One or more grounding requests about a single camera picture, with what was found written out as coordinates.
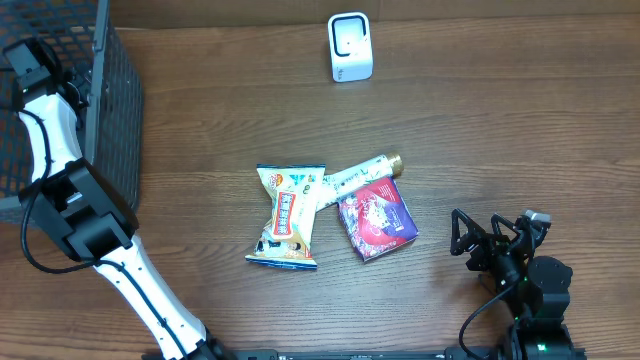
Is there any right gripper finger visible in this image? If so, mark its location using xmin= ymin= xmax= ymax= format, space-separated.
xmin=450 ymin=208 xmax=487 ymax=256
xmin=491 ymin=213 xmax=522 ymax=248

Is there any cream snack bag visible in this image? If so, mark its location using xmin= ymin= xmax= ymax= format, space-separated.
xmin=245 ymin=164 xmax=326 ymax=270

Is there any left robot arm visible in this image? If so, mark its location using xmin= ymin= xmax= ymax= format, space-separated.
xmin=3 ymin=38 xmax=234 ymax=359

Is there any red purple liners pack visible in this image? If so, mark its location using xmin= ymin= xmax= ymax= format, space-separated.
xmin=338 ymin=177 xmax=419 ymax=262

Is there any white barcode scanner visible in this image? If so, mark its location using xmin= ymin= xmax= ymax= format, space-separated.
xmin=327 ymin=12 xmax=374 ymax=83

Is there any white conditioner tube gold cap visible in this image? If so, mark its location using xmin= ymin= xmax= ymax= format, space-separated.
xmin=316 ymin=152 xmax=404 ymax=211

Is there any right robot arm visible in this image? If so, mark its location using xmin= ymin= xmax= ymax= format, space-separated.
xmin=448 ymin=208 xmax=586 ymax=360

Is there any grey plastic shopping basket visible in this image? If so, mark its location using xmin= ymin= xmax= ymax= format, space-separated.
xmin=1 ymin=0 xmax=144 ymax=208

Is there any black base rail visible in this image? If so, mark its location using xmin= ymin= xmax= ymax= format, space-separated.
xmin=140 ymin=347 xmax=587 ymax=360

